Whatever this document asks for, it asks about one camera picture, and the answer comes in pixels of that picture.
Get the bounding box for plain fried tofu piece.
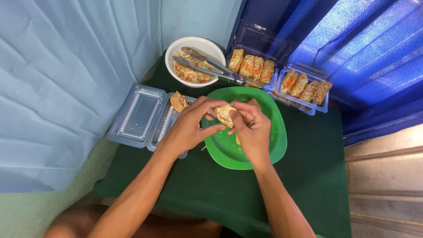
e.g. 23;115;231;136
246;98;262;112

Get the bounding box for shredded vegetable filling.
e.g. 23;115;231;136
173;50;215;84

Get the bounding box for person's leg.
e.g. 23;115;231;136
43;204;242;238

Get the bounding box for stuffed fried tofu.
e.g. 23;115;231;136
239;54;255;78
170;91;192;113
280;70;299;94
298;81;319;102
289;73;309;98
260;60;275;84
312;81;333;105
251;56;264;80
229;49;244;73

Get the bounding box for light blue curtain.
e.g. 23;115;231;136
0;0;246;194

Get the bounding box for white round bowl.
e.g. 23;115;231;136
165;36;226;88

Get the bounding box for clear plastic clamshell container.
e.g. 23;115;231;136
226;23;293;92
107;83;197;159
264;61;330;116

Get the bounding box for dark green tablecloth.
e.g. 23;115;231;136
93;50;351;238

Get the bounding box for person's right hand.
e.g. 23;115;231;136
227;102;272;166

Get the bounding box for green plastic plate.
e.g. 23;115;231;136
201;87;288;170

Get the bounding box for dark blue patterned curtain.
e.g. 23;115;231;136
228;0;423;147

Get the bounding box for person's left hand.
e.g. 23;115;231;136
158;96;229;159

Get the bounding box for fried tofu pouch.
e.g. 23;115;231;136
215;103;238;129

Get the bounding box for metal tongs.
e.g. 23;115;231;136
172;46;247;86

